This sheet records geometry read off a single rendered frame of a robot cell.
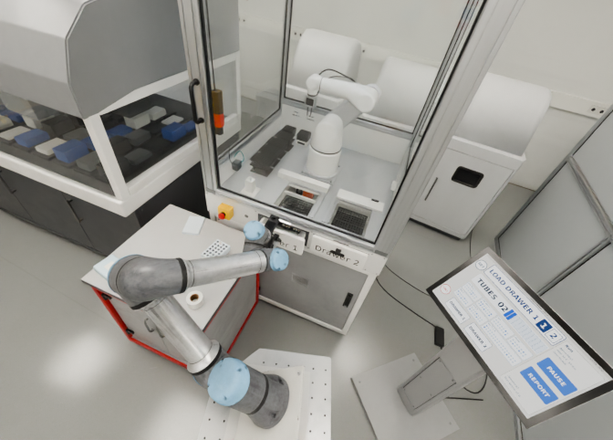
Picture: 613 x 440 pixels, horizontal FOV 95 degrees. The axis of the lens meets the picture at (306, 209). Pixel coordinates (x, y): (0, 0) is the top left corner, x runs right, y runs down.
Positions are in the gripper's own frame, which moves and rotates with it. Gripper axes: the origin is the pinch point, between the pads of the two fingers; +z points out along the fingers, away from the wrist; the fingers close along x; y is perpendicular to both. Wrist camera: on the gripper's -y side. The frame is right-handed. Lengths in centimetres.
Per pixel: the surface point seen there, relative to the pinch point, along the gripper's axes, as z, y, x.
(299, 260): 28.2, 4.5, 12.1
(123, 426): 28, 119, -44
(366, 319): 94, 25, 67
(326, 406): -17, 52, 47
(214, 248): 5.0, 15.4, -28.3
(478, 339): -17, 9, 92
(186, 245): 5.6, 19.2, -43.9
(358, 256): 5.7, -7.4, 41.8
